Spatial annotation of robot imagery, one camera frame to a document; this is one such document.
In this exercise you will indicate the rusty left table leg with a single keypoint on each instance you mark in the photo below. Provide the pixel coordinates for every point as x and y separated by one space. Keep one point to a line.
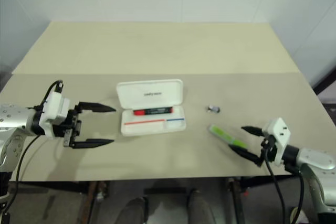
90 200

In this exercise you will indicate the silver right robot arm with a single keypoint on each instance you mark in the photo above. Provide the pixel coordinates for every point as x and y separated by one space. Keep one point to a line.
312 171

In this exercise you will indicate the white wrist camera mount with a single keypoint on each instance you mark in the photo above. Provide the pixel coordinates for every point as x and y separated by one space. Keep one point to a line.
53 108
277 140

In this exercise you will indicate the small grey pencil sharpener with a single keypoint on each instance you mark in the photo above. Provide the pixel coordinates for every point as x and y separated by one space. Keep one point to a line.
213 108

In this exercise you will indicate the white open pencil case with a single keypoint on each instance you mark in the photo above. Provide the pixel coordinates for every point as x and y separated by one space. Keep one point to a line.
152 107

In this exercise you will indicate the dark rounded right foot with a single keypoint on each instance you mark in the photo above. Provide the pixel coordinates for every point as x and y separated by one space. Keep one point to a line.
200 207

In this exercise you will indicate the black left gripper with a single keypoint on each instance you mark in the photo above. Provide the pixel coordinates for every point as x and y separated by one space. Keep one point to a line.
71 127

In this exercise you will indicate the dark rounded foot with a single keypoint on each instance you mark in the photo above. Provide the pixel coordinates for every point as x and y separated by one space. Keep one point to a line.
135 211
200 207

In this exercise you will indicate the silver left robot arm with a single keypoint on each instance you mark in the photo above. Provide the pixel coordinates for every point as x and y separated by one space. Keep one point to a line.
15 119

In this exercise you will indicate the black table frame bar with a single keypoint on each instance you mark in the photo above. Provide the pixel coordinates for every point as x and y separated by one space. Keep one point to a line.
168 190

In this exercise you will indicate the red and black marker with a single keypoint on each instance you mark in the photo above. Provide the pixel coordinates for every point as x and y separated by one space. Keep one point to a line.
153 111

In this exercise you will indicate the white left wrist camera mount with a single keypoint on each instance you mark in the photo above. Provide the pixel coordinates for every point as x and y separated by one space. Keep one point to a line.
53 108

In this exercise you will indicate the dark rounded left foot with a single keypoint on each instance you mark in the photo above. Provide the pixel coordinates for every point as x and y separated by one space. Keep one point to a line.
135 211

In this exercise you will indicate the rusty table leg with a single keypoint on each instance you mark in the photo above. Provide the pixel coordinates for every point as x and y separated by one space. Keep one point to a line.
90 200
236 200

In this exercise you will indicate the green highlighter marker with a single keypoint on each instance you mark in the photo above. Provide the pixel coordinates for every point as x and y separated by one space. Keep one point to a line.
227 136

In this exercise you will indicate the rusty right table leg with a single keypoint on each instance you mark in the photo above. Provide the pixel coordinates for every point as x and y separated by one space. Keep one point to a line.
236 200

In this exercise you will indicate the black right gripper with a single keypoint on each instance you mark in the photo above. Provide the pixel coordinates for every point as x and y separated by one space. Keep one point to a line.
268 148

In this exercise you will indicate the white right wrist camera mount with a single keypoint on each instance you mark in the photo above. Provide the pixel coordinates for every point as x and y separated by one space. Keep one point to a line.
277 140

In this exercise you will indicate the dark diagonal wall post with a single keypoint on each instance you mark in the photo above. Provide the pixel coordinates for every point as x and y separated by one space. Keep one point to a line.
325 78

